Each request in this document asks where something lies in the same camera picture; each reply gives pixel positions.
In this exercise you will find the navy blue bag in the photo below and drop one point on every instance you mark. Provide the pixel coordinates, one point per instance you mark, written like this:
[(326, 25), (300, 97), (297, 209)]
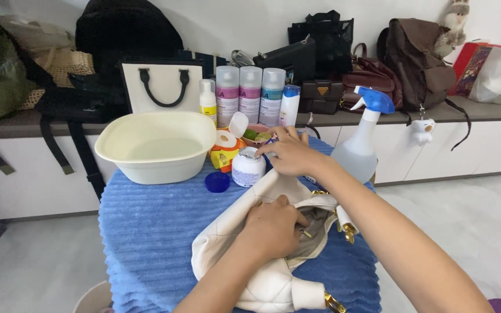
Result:
[(209, 63)]

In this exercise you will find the grey plush doll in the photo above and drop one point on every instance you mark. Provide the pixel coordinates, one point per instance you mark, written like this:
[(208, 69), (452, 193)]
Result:
[(452, 24)]

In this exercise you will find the green lime piece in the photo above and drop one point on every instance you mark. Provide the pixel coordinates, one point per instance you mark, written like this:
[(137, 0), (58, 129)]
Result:
[(263, 136), (249, 134)]

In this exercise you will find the pink label spray can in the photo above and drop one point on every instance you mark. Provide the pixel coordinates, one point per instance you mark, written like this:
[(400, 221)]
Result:
[(227, 98), (250, 95)]

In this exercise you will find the person's right hand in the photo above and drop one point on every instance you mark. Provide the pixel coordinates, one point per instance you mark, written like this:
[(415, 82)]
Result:
[(296, 156)]

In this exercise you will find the white jar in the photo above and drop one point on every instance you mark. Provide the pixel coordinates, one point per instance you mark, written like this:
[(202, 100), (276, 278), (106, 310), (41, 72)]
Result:
[(247, 171)]

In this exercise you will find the silver shiny pouch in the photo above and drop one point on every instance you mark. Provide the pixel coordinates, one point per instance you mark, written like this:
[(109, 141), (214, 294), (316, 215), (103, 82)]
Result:
[(241, 58)]

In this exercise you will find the white round bin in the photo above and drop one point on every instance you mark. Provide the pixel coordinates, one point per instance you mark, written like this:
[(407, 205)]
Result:
[(91, 300)]

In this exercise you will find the brown backpack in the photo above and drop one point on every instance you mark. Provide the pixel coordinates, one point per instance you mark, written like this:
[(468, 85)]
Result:
[(415, 61)]

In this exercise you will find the black leather handbag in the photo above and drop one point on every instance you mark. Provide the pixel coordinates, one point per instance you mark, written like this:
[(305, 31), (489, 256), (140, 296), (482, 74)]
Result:
[(287, 61)]

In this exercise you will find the blue label spray can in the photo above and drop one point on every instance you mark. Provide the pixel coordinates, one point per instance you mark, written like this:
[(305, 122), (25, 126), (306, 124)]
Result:
[(271, 98)]

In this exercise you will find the white quilted handbag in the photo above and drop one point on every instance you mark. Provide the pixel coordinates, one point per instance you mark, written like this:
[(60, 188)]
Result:
[(220, 243)]

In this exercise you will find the beige fabric bag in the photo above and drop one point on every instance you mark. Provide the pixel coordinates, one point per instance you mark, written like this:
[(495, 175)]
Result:
[(28, 32)]

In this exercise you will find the black backpack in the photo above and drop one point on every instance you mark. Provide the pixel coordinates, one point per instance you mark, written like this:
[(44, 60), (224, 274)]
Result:
[(124, 32)]

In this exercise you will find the white low cabinet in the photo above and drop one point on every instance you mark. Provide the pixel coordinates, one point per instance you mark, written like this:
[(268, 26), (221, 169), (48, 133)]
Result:
[(450, 143)]

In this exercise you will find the orange yellow toy dispenser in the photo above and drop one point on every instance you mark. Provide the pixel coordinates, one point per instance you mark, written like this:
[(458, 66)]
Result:
[(224, 150)]

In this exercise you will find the blue jar cap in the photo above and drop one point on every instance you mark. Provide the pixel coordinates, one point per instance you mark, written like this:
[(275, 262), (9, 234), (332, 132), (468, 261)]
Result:
[(217, 182)]

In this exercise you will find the white bottle blue cap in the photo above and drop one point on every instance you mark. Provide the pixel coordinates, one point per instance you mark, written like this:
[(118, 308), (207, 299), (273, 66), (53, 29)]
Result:
[(289, 106)]

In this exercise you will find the woven straw bag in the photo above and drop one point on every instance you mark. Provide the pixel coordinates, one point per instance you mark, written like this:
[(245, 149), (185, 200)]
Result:
[(65, 65)]

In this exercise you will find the cream plastic basin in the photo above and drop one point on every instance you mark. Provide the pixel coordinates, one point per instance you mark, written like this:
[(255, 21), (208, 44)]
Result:
[(155, 145)]

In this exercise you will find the clear spray bottle blue trigger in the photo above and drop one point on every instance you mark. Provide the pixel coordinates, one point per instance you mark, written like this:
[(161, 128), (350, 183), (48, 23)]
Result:
[(357, 152)]

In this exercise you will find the red patterned paper bag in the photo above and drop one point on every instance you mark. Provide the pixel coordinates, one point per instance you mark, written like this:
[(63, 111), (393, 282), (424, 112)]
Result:
[(468, 69)]

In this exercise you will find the blue ribbed fleece cloth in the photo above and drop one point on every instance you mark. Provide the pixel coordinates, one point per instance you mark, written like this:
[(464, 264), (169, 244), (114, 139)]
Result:
[(155, 234)]

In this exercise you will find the pink bowl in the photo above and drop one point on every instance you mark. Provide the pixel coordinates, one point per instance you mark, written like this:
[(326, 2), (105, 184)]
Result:
[(250, 142)]

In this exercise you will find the black mesh tote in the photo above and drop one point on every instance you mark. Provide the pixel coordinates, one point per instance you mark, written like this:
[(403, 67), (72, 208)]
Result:
[(326, 39)]

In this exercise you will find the small yellow foam pump bottle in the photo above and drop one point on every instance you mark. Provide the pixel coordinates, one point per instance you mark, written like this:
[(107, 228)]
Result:
[(207, 102)]

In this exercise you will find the person's left hand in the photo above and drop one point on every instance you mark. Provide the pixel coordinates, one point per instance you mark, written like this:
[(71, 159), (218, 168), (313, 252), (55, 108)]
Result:
[(268, 232)]

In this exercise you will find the small dark brown bag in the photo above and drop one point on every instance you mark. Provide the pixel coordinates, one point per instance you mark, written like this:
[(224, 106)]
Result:
[(320, 95)]

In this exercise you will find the white plastic bag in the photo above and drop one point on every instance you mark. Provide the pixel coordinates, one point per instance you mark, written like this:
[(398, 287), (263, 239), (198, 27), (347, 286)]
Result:
[(500, 76)]

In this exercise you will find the burgundy leather handbag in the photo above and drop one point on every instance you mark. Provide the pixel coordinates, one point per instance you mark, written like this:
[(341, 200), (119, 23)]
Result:
[(370, 80)]

